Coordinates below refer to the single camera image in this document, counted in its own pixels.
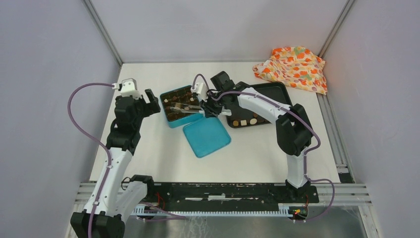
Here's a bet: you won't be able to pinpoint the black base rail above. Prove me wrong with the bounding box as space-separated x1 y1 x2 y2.
143 182 319 212

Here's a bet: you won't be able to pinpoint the teal tin lid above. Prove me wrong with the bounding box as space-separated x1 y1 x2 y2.
183 117 231 158

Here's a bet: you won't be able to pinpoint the floral orange cloth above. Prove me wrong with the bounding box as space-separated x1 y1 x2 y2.
253 46 328 95

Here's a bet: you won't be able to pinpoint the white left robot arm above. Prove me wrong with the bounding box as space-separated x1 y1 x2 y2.
70 89 160 238

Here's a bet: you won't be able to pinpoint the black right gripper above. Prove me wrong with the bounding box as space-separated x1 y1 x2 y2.
199 90 227 118

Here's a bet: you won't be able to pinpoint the steel tongs with white handle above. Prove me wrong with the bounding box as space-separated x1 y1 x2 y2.
170 103 232 117

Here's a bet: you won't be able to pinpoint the black chocolate tray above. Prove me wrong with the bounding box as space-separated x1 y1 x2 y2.
226 82 292 128

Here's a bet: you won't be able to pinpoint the teal chocolate tin box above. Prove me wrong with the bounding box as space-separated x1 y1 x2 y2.
160 85 203 128

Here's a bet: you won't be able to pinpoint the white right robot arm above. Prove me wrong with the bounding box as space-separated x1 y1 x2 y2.
191 71 315 202

